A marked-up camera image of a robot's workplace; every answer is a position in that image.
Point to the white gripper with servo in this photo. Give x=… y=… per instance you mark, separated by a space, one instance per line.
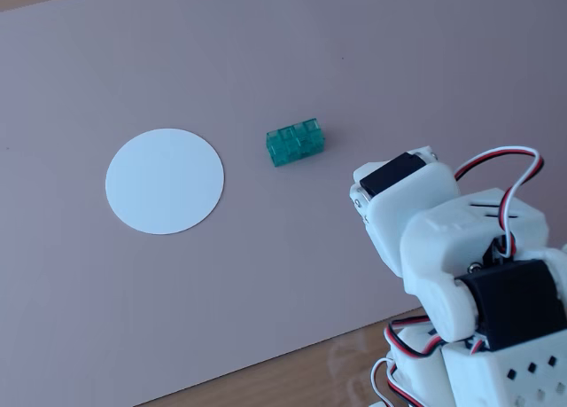
x=395 y=197

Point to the pale grey-pink table mat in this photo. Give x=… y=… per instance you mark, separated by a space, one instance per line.
x=266 y=61

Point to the white paper circle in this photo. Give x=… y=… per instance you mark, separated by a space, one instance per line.
x=164 y=181

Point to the teal transparent lego brick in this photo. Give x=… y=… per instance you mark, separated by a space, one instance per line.
x=294 y=143

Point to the white 3d-printed robot arm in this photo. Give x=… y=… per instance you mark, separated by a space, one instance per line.
x=447 y=256

